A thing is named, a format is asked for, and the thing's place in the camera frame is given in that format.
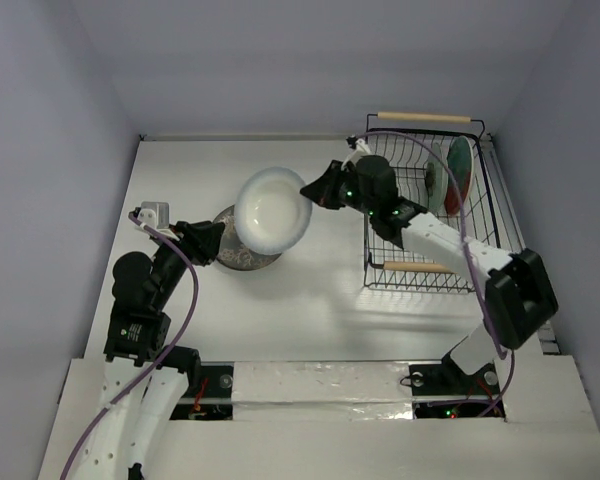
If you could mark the teal and red plate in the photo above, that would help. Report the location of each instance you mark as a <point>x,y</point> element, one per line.
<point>460,160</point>

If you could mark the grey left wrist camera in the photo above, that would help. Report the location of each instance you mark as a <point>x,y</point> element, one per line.
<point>154,214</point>

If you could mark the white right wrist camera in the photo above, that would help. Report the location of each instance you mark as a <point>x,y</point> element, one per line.
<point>359,148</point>

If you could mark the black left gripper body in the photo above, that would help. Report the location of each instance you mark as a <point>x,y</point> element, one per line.
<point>173,261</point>

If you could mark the teal green plate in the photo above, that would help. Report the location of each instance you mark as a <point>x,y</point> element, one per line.
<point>436,178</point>

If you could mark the dark reindeer plate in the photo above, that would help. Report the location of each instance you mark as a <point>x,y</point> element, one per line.
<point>233,254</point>

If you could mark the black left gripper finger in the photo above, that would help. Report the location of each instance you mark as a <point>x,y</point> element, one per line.
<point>204,251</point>
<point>187,231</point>

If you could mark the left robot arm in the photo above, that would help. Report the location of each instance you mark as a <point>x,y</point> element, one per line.
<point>145,372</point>

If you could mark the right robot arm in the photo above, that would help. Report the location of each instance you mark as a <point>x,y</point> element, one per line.
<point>513,289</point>

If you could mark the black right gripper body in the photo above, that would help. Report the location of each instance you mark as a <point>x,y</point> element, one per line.
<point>333,183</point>

